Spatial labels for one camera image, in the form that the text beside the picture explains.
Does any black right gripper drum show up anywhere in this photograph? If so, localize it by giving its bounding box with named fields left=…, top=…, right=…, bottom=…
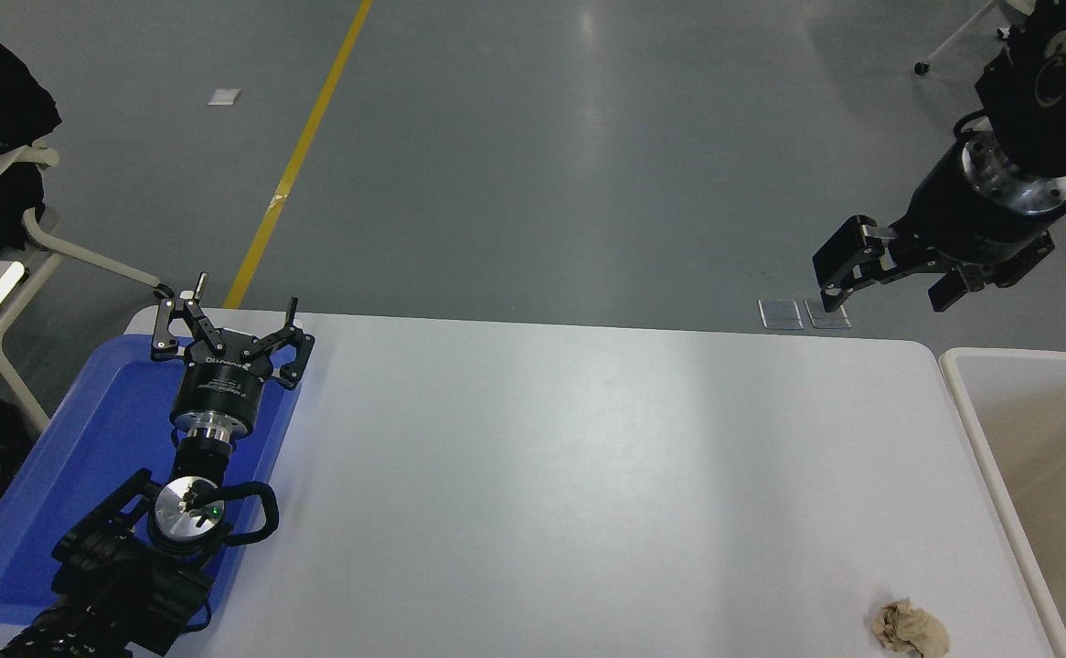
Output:
left=890, top=157, right=1057, bottom=271

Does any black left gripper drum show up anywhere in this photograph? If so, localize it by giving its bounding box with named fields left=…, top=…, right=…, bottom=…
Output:
left=170, top=331, right=271, bottom=430

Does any tan paper ball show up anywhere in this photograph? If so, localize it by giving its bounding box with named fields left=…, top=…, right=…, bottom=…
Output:
left=871, top=599, right=952, bottom=657

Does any blue plastic tray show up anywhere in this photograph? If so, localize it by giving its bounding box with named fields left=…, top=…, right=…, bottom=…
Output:
left=0, top=334, right=305, bottom=628

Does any large pale bin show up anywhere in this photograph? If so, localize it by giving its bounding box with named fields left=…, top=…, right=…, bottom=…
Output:
left=939, top=347, right=1066, bottom=658

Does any white frame chair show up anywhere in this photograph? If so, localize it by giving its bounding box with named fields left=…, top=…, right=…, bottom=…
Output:
left=0, top=144, right=176, bottom=435

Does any white wheeled chair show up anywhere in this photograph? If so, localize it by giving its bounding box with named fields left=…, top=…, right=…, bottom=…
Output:
left=914, top=0, right=1000, bottom=76

